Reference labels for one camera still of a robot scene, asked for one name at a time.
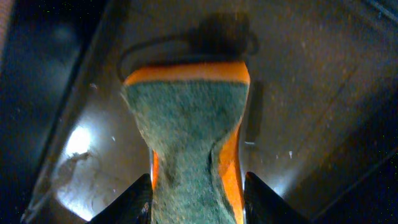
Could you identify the black plastic tray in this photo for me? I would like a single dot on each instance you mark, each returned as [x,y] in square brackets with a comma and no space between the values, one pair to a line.
[320,125]

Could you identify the orange and green sponge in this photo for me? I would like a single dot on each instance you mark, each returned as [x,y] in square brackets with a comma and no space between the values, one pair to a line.
[189,116]

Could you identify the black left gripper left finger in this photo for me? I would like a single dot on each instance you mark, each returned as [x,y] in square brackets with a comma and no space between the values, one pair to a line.
[133,206]

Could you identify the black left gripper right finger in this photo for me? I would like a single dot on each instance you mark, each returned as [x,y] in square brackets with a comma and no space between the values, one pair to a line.
[264,206]

